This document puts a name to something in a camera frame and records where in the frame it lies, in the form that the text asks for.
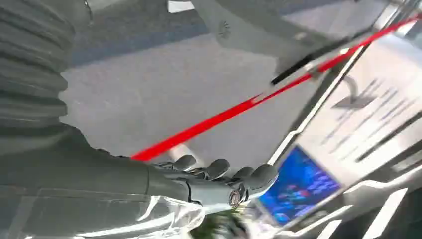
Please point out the grey housing with round grille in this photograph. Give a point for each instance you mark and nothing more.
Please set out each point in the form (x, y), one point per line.
(254, 29)

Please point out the white sheet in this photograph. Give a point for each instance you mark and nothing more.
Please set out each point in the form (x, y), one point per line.
(179, 6)

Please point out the dark green object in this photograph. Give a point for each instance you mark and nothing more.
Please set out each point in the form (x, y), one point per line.
(217, 226)

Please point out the white information board with text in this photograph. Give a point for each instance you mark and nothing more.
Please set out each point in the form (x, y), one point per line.
(372, 109)

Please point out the blue display screen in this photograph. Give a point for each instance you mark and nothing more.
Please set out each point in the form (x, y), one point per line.
(296, 188)

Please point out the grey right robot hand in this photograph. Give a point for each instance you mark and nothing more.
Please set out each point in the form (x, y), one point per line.
(99, 178)

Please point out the ribbed grey right arm sleeve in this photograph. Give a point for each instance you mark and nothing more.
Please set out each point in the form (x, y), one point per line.
(29, 66)

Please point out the red barrier belt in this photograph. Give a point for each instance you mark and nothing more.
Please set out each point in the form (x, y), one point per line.
(211, 122)

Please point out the black and silver barrier post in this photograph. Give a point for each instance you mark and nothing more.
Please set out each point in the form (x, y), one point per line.
(306, 64)

